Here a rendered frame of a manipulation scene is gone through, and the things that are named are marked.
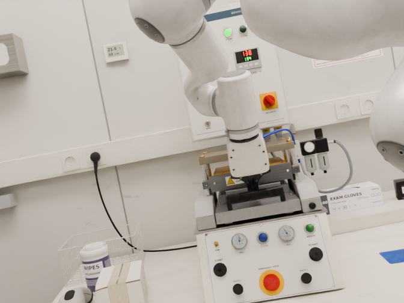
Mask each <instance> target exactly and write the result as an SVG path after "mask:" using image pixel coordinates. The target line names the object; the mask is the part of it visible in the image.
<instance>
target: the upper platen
mask: <svg viewBox="0 0 404 303"><path fill-rule="evenodd" d="M268 159H269V165H275V164H282V163H286V162H287V160H286V159H285V160H282V159H281V158H280V157H279V156H278V157H274V158H268ZM225 173H230V167H229V166H224V167H218V168H215V172H214V174H213V175H214V176H215V175H219V174H225Z"/></svg>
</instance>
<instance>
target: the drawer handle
mask: <svg viewBox="0 0 404 303"><path fill-rule="evenodd" d="M277 196H280V200H281V201H285V200H286V198H285V194H284V188H283V186H281V185H280V186H274V187H270V188H263V189H256V190H253V191H246V192H240V193H235V194H229V195H226V201H227V208H228V211H230V210H233V207H232V204H236V203H243V202H247V201H253V200H260V199H264V198H271V197H277Z"/></svg>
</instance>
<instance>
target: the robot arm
mask: <svg viewBox="0 0 404 303"><path fill-rule="evenodd" d="M215 1H216V0H129V9H130V13H131V15H132V18H133V20H134V22H135V23H136V25H137V27H138V28H139V30H140V31H142V32H143V33H144V34H145V35H146V36H147V37H148V38H149V39H152V40H154V41H155V42H158V43H161V44H169V46H170V47H171V48H172V50H173V51H174V52H175V53H176V54H177V55H178V57H179V58H180V59H181V60H182V61H183V63H184V64H185V65H186V67H187V68H188V69H189V70H188V73H187V75H186V77H185V81H184V93H185V96H186V98H187V99H188V100H189V102H190V103H191V105H192V106H193V107H194V108H195V109H196V110H197V111H198V112H199V113H200V114H202V115H205V116H208V117H222V118H223V120H224V123H225V128H226V130H225V135H228V136H229V137H228V139H227V154H228V163H229V167H230V172H231V173H230V177H231V179H240V180H241V181H243V182H245V183H246V184H247V188H248V191H253V189H254V190H256V189H259V184H258V182H259V180H260V178H261V177H262V176H263V175H264V174H267V173H270V172H271V169H270V167H269V159H268V154H267V150H266V146H265V142H264V139H263V136H262V134H261V133H260V127H259V120H258V115H257V108H256V101H255V97H254V89H253V82H252V77H251V72H249V71H247V70H233V71H230V72H226V71H227V70H228V67H229V59H228V55H227V53H226V51H225V49H224V47H223V46H222V44H221V42H220V41H219V40H218V38H217V36H216V35H215V33H214V32H213V30H212V29H211V27H210V26H209V24H208V22H207V21H206V19H205V18H204V15H205V14H206V13H207V11H208V10H209V8H210V7H211V6H212V5H213V3H214V2H215ZM240 7H241V12H242V15H243V18H244V20H245V23H246V24H247V26H248V28H249V29H250V30H251V31H252V32H253V33H254V34H255V35H256V36H257V37H259V38H260V39H262V40H264V41H266V42H268V43H270V44H273V45H275V46H278V47H280V48H282V49H285V50H287V51H289V52H292V53H294V54H298V55H301V56H303V57H307V58H312V59H315V60H325V61H336V60H345V59H348V58H353V57H356V56H358V55H362V54H365V53H368V52H371V51H375V50H377V49H382V48H385V47H404V0H240ZM215 80H216V81H217V85H218V86H217V87H214V86H212V85H210V84H209V82H212V81H215ZM369 130H370V136H371V138H372V141H373V143H374V145H375V147H376V148H377V150H378V152H379V153H380V154H381V155H382V156H383V157H384V159H385V160H386V161H387V162H389V163H390V164H391V165H392V166H394V167H396V168H397V169H399V170H400V171H402V172H404V57H403V58H402V60H401V62H400V63H399V65H398V66H397V67H396V69H395V71H394V72H393V74H392V75H391V76H390V78H389V80H388V81H387V83H386V84H385V86H384V88H383V89H382V91H381V93H380V95H379V96H378V98H377V100H376V102H375V104H374V107H373V109H372V112H371V115H370V121H369ZM250 175H253V178H252V181H251V179H250V178H249V177H248V176H250Z"/></svg>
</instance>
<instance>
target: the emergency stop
mask: <svg viewBox="0 0 404 303"><path fill-rule="evenodd" d="M263 284H264V287H265V288H266V289H267V290H269V291H275V290H277V289H278V288H279V286H280V280H279V278H278V277H277V276H276V275H274V274H268V275H267V276H265V278H264V280H263Z"/></svg>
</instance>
